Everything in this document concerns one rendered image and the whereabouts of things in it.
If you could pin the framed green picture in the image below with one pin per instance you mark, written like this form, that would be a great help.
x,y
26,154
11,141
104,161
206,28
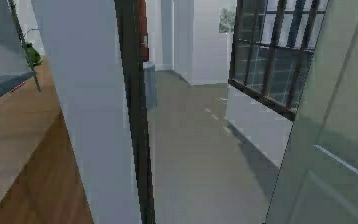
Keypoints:
x,y
227,20

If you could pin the dark framed window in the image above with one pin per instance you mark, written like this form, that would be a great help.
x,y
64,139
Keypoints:
x,y
273,63

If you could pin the green houseplant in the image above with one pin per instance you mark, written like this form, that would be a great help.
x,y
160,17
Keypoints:
x,y
33,55

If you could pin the pale green room door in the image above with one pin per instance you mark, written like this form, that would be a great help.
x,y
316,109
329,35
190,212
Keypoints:
x,y
333,133

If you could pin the red wall cabinet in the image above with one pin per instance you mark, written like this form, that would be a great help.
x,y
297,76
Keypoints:
x,y
143,30

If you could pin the grey cylindrical trash can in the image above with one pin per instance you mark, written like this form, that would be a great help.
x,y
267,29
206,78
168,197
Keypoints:
x,y
150,85

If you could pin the grey metal shelf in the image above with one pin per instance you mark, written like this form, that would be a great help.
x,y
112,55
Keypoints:
x,y
5,53

